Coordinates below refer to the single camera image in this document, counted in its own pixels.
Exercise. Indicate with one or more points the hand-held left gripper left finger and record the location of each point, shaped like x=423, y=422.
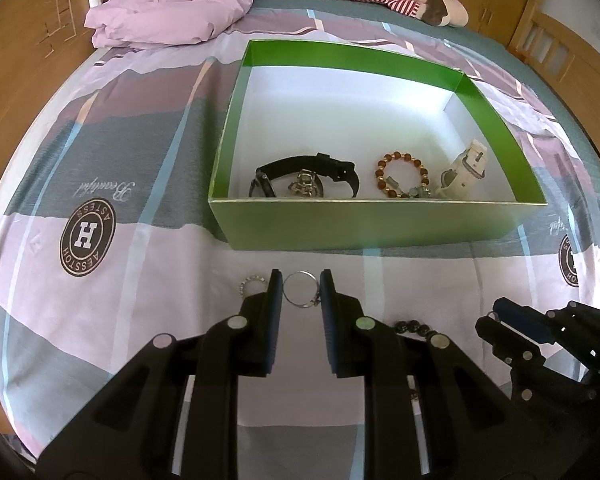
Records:
x=272, y=330

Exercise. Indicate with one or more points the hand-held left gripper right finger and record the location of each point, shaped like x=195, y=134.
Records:
x=330, y=330

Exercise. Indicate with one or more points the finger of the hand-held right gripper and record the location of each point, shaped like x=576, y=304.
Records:
x=580, y=325
x=525, y=321

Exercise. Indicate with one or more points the green cardboard box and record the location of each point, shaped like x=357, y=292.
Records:
x=360, y=225

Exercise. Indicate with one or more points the silver charm trinket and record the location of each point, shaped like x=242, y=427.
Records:
x=305, y=185

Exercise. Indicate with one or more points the white wrist watch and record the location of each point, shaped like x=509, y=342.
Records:
x=467, y=170

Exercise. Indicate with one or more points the green jade pendant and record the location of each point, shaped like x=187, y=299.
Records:
x=420, y=191

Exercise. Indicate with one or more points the black wrist watch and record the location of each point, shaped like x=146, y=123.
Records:
x=300, y=162

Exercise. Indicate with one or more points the teal bed cover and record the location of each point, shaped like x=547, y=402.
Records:
x=505, y=55

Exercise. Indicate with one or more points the pink quilt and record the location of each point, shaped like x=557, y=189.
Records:
x=180, y=5

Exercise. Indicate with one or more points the wooden bed board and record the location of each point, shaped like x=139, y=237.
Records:
x=30, y=25

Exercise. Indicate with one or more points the wooden bed rail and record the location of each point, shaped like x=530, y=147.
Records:
x=565, y=35

